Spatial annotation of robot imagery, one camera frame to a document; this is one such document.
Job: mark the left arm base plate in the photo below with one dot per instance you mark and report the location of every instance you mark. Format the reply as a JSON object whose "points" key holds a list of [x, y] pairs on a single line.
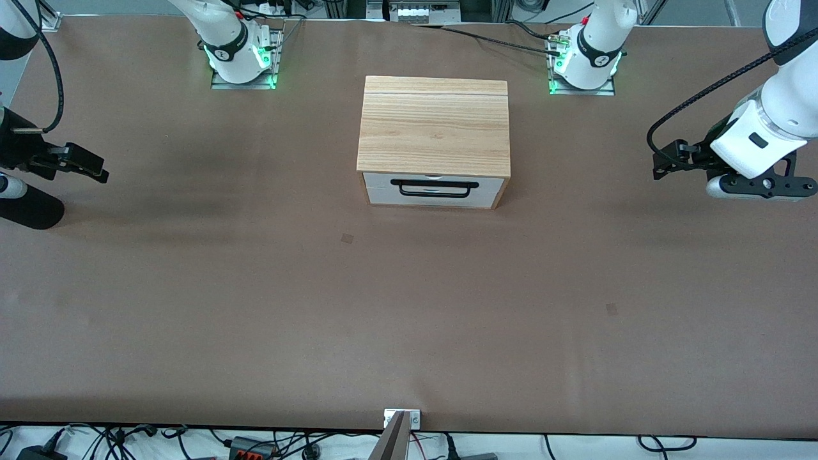
{"points": [[610, 91]]}

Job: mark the black box red connectors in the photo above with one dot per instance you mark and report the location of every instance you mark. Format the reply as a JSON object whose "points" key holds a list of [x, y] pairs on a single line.
{"points": [[252, 449]]}

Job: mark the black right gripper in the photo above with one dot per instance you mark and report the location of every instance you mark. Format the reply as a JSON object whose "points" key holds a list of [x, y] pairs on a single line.
{"points": [[18, 148]]}

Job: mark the silver camera mount bracket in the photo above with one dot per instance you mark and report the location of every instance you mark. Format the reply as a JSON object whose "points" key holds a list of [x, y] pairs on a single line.
{"points": [[412, 420]]}

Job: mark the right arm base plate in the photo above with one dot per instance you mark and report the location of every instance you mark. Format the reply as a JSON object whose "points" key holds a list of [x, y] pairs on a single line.
{"points": [[276, 61]]}

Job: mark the aluminium frame post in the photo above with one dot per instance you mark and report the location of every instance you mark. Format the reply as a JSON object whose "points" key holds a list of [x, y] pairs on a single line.
{"points": [[52, 19]]}

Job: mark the wooden drawer cabinet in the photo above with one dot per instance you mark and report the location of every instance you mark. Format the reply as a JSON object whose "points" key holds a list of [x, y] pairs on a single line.
{"points": [[434, 128]]}

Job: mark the black power adapter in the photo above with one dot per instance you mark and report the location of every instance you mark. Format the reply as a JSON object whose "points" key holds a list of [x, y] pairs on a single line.
{"points": [[41, 453]]}

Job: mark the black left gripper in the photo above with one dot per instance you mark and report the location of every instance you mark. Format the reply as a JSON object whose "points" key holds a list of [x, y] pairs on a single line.
{"points": [[699, 155]]}

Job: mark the grey power strip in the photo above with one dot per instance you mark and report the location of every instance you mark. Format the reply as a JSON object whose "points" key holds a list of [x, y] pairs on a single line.
{"points": [[422, 11]]}

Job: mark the black rounded cylinder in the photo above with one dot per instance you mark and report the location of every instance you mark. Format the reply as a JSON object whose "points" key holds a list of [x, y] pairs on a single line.
{"points": [[29, 212]]}

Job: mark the white-fronted wooden drawer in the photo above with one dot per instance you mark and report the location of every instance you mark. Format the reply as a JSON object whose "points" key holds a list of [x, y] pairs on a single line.
{"points": [[489, 190]]}

